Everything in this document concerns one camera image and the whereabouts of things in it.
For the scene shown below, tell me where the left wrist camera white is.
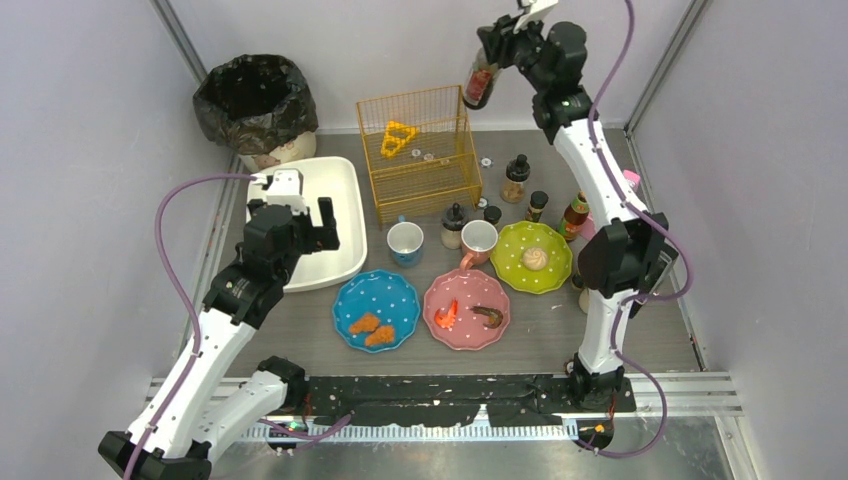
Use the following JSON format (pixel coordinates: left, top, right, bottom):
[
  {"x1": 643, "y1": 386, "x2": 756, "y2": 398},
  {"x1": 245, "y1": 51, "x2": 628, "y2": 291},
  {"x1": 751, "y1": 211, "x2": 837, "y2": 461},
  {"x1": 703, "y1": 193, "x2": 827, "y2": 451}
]
[{"x1": 247, "y1": 168, "x2": 309, "y2": 215}]

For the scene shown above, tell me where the sauce bottle yellow cap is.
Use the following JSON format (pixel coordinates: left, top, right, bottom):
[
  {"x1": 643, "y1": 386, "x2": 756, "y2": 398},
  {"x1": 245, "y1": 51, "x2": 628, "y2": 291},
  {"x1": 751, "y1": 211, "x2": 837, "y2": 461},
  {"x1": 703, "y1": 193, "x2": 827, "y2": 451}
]
[{"x1": 557, "y1": 191, "x2": 590, "y2": 242}]

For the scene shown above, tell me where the black base mount strip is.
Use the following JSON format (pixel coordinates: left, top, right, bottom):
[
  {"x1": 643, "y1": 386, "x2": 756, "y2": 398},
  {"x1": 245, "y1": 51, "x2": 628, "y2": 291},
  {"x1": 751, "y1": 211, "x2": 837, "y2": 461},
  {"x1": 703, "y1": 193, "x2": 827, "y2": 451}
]
[{"x1": 309, "y1": 374, "x2": 636, "y2": 427}]

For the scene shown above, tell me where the white plastic basin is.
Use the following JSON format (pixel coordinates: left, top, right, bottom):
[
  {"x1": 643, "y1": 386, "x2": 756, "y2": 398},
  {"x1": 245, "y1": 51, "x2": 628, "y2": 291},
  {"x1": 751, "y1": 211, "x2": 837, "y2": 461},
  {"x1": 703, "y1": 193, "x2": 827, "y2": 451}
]
[{"x1": 247, "y1": 156, "x2": 368, "y2": 293}]

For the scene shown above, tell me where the pink mug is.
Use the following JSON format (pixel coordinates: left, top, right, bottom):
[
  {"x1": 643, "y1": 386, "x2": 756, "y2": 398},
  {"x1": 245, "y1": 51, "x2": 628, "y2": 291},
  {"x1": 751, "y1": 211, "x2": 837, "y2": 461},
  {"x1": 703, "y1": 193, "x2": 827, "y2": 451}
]
[{"x1": 460, "y1": 220, "x2": 499, "y2": 270}]

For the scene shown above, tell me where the brown shrimp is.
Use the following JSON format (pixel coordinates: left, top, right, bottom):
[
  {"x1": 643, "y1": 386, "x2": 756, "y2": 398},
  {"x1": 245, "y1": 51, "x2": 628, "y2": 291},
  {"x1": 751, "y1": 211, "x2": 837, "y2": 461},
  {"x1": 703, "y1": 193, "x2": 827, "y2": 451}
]
[{"x1": 470, "y1": 305, "x2": 505, "y2": 329}]

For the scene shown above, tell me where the small dark pepper bottle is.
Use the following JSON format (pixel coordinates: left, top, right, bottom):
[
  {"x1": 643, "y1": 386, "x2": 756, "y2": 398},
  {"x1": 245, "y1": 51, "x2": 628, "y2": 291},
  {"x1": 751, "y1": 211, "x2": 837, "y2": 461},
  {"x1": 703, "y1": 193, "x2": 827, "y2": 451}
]
[{"x1": 525, "y1": 190, "x2": 549, "y2": 222}]

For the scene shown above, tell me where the steamed bun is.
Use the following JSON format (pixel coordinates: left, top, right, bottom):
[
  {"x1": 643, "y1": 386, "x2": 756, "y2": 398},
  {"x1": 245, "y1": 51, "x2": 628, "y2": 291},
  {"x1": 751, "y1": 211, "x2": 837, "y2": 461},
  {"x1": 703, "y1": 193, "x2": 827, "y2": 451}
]
[{"x1": 521, "y1": 247, "x2": 549, "y2": 271}]

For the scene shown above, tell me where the fried chicken piece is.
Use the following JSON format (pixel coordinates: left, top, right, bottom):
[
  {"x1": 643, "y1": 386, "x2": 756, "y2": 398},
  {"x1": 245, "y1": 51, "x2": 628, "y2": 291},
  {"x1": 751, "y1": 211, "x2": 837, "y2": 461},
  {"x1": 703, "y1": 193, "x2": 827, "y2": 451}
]
[
  {"x1": 348, "y1": 312, "x2": 381, "y2": 335},
  {"x1": 365, "y1": 325, "x2": 396, "y2": 349}
]

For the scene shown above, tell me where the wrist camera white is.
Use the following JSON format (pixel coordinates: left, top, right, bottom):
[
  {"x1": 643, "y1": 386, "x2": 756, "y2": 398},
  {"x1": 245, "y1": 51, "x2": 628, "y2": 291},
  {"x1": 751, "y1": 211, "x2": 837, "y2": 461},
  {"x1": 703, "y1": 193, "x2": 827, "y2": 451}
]
[
  {"x1": 247, "y1": 168, "x2": 309, "y2": 215},
  {"x1": 513, "y1": 0, "x2": 559, "y2": 33}
]

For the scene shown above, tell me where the tall clear oil bottle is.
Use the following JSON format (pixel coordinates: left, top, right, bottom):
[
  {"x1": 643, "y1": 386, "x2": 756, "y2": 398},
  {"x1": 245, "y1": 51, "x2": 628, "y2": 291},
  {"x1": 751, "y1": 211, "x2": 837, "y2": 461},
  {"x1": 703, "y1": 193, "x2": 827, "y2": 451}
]
[{"x1": 463, "y1": 48, "x2": 501, "y2": 110}]

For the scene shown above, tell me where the dark spice bottle right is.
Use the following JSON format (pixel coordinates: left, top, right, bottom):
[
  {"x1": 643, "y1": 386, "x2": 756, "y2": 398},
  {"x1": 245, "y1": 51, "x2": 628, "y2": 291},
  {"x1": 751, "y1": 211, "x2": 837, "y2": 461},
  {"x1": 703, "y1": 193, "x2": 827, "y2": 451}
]
[{"x1": 571, "y1": 272, "x2": 586, "y2": 291}]

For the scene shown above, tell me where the right fried chicken piece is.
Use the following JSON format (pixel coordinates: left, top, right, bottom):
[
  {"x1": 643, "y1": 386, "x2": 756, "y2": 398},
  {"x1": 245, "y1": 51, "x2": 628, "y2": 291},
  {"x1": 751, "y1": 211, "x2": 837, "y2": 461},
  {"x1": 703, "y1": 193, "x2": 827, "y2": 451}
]
[{"x1": 365, "y1": 325, "x2": 396, "y2": 349}]

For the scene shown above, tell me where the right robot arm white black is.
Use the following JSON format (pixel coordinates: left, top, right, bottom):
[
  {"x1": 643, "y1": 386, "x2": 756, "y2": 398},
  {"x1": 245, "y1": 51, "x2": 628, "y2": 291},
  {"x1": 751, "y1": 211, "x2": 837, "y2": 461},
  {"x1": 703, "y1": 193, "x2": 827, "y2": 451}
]
[{"x1": 477, "y1": 15, "x2": 669, "y2": 405}]

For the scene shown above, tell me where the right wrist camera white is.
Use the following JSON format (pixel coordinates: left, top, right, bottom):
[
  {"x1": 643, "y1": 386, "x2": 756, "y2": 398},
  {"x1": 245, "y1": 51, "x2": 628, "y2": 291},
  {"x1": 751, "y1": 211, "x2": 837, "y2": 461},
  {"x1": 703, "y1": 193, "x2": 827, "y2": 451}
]
[{"x1": 513, "y1": 0, "x2": 559, "y2": 33}]

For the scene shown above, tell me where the yellow plastic toy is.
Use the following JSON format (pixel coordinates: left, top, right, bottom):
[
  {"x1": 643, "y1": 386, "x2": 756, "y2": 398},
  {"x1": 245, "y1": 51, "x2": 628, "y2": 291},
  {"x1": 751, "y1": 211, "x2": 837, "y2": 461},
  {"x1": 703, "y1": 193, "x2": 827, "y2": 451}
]
[{"x1": 380, "y1": 120, "x2": 419, "y2": 158}]

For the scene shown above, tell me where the pink polka dot plate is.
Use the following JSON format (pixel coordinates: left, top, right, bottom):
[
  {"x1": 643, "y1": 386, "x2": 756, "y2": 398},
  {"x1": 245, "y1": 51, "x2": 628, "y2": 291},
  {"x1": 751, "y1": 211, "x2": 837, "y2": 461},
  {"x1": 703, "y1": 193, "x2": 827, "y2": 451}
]
[{"x1": 422, "y1": 268, "x2": 511, "y2": 351}]

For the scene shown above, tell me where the left fried chicken piece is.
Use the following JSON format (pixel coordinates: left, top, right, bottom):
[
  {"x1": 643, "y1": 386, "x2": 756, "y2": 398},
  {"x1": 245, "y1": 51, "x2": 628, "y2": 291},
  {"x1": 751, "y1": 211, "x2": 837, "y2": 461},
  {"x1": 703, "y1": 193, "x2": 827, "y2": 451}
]
[{"x1": 348, "y1": 312, "x2": 381, "y2": 335}]

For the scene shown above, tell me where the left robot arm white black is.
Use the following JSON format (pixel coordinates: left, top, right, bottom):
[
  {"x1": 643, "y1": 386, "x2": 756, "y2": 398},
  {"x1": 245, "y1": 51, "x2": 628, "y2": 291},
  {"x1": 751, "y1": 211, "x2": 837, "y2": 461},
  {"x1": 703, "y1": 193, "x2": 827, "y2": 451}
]
[{"x1": 98, "y1": 197, "x2": 340, "y2": 479}]

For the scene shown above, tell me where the white shaker bottle right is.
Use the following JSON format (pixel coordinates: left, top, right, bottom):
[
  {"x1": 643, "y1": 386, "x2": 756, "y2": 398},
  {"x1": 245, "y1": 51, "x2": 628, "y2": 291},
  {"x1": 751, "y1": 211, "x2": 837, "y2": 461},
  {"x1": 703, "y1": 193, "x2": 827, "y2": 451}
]
[{"x1": 578, "y1": 289, "x2": 590, "y2": 314}]

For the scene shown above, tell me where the yellow wire basket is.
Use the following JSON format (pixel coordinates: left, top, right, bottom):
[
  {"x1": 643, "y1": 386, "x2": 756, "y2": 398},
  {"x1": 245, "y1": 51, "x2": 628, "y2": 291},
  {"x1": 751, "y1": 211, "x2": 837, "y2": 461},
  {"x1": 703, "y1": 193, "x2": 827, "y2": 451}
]
[{"x1": 356, "y1": 85, "x2": 483, "y2": 228}]

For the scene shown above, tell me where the pink box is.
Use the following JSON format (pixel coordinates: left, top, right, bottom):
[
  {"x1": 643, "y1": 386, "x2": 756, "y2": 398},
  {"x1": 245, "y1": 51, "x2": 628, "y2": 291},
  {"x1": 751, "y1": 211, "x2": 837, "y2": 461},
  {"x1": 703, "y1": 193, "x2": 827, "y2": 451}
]
[{"x1": 622, "y1": 170, "x2": 641, "y2": 191}]

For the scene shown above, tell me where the small black cap jar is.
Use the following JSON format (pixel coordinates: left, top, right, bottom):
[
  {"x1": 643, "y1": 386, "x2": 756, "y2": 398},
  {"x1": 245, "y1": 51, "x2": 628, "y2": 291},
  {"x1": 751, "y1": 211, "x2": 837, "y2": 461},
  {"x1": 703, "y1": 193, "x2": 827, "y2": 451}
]
[{"x1": 483, "y1": 205, "x2": 502, "y2": 226}]

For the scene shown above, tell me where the blue polka dot plate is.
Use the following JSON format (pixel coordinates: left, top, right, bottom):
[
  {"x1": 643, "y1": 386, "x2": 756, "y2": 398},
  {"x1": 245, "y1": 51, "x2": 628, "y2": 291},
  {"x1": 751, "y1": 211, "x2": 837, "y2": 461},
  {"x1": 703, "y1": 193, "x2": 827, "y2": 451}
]
[{"x1": 332, "y1": 269, "x2": 422, "y2": 353}]

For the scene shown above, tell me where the trash bin with black bag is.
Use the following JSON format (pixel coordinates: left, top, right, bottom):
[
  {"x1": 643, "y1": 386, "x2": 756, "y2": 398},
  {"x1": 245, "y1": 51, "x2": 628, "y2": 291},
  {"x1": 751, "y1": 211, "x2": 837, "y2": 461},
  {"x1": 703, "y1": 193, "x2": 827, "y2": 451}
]
[{"x1": 192, "y1": 54, "x2": 319, "y2": 173}]

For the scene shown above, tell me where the green polka dot plate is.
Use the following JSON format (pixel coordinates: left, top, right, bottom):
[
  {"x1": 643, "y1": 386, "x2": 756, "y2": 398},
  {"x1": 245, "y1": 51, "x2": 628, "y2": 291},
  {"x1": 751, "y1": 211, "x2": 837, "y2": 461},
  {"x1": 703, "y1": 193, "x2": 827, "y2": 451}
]
[{"x1": 490, "y1": 221, "x2": 573, "y2": 295}]

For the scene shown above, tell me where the brown spice jar black cap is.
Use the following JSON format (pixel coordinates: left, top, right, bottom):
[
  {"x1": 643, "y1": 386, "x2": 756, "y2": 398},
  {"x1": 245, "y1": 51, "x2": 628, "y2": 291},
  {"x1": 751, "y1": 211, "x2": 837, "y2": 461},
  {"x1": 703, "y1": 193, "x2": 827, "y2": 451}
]
[{"x1": 500, "y1": 154, "x2": 531, "y2": 204}]

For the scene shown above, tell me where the blue mug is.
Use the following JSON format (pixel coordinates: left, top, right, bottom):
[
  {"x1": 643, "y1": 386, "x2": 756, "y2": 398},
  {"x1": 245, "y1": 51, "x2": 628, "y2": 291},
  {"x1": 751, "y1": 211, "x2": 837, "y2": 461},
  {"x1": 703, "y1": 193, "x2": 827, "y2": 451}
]
[{"x1": 386, "y1": 215, "x2": 425, "y2": 268}]

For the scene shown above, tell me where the red shrimp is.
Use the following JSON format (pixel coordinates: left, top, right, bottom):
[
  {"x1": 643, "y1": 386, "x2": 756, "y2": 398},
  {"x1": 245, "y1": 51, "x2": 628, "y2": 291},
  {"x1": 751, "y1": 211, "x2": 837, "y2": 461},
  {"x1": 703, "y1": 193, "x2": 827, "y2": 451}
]
[{"x1": 433, "y1": 299, "x2": 459, "y2": 330}]

